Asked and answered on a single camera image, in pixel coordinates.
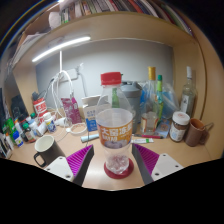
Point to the green plastic jar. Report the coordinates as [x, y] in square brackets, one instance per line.
[9, 126]

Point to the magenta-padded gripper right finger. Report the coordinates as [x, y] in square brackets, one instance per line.
[165, 165]

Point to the red pen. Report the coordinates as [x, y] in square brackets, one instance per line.
[150, 136]

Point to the flat round red coaster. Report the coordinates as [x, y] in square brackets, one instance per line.
[130, 168]

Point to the tall clear glass bottle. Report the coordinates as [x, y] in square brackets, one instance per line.
[188, 96]

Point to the light blue hair brush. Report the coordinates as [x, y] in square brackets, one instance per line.
[89, 137]

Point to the white LED desk lamp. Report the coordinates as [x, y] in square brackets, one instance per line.
[61, 48]

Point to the white-lidded brown jar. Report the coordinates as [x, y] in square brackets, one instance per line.
[179, 128]

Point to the small blue and white container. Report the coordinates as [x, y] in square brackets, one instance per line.
[18, 139]

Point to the green and white tube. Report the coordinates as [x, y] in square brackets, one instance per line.
[143, 141]

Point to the white bottle blue label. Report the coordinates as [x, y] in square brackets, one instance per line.
[50, 124]

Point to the yellow-capped clear bottle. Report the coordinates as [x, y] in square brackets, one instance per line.
[150, 90]

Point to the brown mug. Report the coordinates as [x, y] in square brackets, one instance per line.
[195, 133]

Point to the green-capped slim bottle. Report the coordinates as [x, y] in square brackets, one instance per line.
[160, 90]

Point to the wooden shelf unit with books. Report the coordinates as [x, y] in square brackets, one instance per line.
[116, 26]

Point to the clear red-capped drink bottle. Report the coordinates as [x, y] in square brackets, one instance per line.
[115, 130]

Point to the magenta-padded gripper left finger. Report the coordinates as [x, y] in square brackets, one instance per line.
[60, 166]

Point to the black mug white inside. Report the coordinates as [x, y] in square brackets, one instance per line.
[53, 153]

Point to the white wall power outlet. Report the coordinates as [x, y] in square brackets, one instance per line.
[72, 74]

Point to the dark bottle green cap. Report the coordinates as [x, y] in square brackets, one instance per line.
[29, 134]

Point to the blue and white box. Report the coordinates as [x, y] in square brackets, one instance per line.
[90, 116]

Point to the red cylindrical canister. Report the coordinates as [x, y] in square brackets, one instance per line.
[40, 108]

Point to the magenta drink carton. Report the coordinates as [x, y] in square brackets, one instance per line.
[71, 111]

